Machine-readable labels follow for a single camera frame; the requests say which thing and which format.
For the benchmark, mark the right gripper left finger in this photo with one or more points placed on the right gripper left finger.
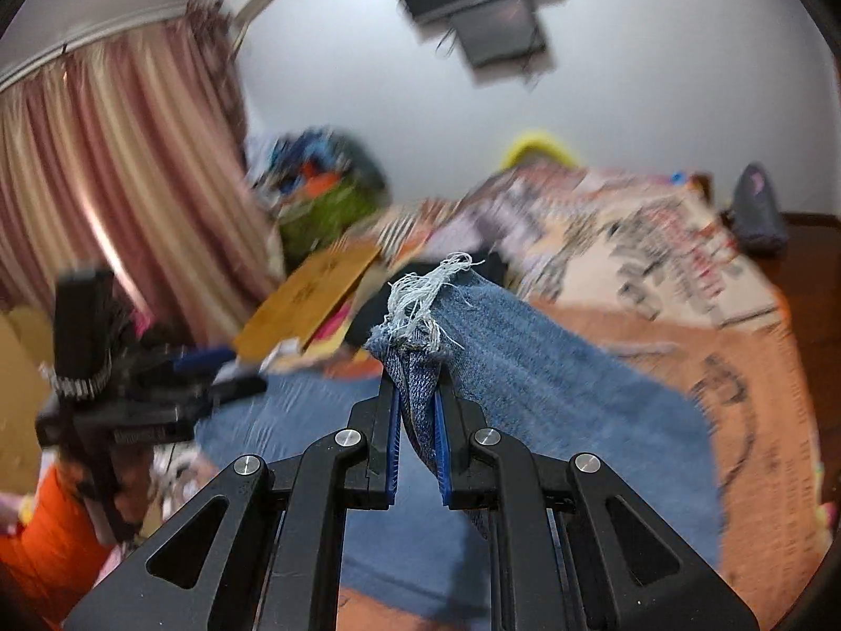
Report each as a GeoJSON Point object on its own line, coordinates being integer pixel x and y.
{"type": "Point", "coordinates": [261, 546]}

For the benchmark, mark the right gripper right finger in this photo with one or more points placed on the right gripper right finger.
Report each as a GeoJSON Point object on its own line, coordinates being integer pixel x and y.
{"type": "Point", "coordinates": [571, 545]}

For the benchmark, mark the blue denim jeans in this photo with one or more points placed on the blue denim jeans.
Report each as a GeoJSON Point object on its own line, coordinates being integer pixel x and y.
{"type": "Point", "coordinates": [552, 390]}

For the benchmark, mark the orange clothing of person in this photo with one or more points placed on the orange clothing of person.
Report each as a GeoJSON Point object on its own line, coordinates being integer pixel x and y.
{"type": "Point", "coordinates": [52, 563]}

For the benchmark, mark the striped pink curtain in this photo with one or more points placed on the striped pink curtain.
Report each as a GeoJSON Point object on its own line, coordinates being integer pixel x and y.
{"type": "Point", "coordinates": [130, 152]}

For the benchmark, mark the green patterned bag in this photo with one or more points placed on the green patterned bag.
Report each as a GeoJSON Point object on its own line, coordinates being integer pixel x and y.
{"type": "Point", "coordinates": [308, 226]}

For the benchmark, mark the newspaper print bedspread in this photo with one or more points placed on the newspaper print bedspread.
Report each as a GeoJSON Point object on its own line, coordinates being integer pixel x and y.
{"type": "Point", "coordinates": [643, 267]}

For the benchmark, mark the pile of colourful clothes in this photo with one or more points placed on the pile of colourful clothes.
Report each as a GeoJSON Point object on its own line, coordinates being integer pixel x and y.
{"type": "Point", "coordinates": [279, 164]}

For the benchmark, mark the grey cap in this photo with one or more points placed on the grey cap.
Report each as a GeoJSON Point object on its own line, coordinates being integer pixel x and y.
{"type": "Point", "coordinates": [756, 222]}

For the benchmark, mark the yellow pillow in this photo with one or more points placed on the yellow pillow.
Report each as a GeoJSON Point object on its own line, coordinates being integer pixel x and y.
{"type": "Point", "coordinates": [538, 145]}

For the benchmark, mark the small black wall monitor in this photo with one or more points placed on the small black wall monitor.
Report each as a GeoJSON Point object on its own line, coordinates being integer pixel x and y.
{"type": "Point", "coordinates": [496, 32]}

